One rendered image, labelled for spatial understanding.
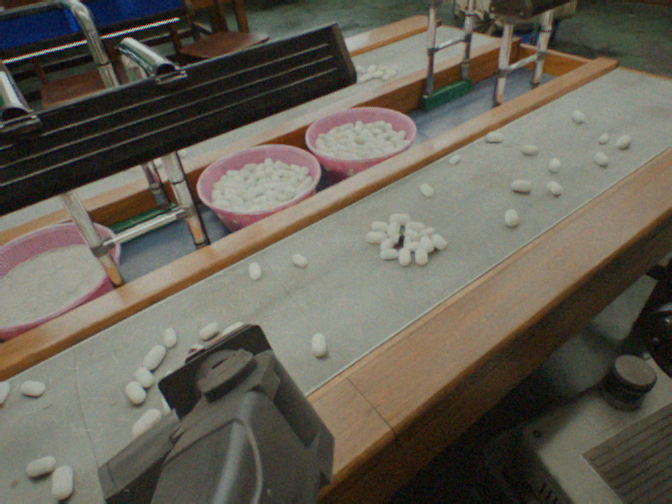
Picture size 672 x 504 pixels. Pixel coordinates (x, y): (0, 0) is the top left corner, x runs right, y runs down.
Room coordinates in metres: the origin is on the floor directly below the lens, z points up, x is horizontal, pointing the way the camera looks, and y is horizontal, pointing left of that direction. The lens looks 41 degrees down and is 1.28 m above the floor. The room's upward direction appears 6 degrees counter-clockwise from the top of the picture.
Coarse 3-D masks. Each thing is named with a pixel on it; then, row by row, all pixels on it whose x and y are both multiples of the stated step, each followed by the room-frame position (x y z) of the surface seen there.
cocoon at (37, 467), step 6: (48, 456) 0.27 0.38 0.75; (30, 462) 0.27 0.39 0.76; (36, 462) 0.27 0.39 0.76; (42, 462) 0.26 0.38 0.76; (48, 462) 0.27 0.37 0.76; (54, 462) 0.27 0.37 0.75; (30, 468) 0.26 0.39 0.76; (36, 468) 0.26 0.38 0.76; (42, 468) 0.26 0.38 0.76; (48, 468) 0.26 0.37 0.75; (54, 468) 0.26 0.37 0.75; (30, 474) 0.25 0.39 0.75; (36, 474) 0.26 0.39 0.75
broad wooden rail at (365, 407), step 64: (640, 192) 0.64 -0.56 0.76; (512, 256) 0.53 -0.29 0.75; (576, 256) 0.50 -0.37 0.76; (640, 256) 0.56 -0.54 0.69; (448, 320) 0.40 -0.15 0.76; (512, 320) 0.39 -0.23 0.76; (576, 320) 0.47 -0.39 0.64; (384, 384) 0.31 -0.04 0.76; (448, 384) 0.30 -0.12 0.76; (512, 384) 0.38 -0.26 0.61; (384, 448) 0.24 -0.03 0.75
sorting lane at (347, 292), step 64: (512, 128) 0.98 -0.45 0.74; (576, 128) 0.94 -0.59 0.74; (640, 128) 0.91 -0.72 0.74; (384, 192) 0.77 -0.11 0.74; (448, 192) 0.75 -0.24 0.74; (512, 192) 0.72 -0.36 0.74; (576, 192) 0.70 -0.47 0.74; (256, 256) 0.61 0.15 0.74; (320, 256) 0.59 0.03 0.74; (448, 256) 0.56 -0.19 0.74; (128, 320) 0.49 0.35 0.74; (192, 320) 0.48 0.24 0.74; (256, 320) 0.46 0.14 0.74; (320, 320) 0.45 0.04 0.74; (384, 320) 0.43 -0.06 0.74; (64, 384) 0.39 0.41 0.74; (320, 384) 0.34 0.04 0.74; (0, 448) 0.30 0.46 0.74; (64, 448) 0.29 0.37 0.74
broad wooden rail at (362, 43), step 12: (396, 24) 1.83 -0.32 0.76; (408, 24) 1.81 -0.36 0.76; (420, 24) 1.80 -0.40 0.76; (360, 36) 1.74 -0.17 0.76; (372, 36) 1.72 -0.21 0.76; (384, 36) 1.71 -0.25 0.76; (396, 36) 1.71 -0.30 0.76; (408, 36) 1.74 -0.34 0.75; (348, 48) 1.62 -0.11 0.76; (360, 48) 1.62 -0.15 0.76; (372, 48) 1.65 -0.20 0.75
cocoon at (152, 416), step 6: (144, 414) 0.31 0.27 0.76; (150, 414) 0.31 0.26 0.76; (156, 414) 0.31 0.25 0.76; (138, 420) 0.30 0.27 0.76; (144, 420) 0.30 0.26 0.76; (150, 420) 0.30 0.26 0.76; (156, 420) 0.30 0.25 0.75; (138, 426) 0.29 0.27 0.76; (144, 426) 0.30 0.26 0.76; (138, 432) 0.29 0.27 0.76
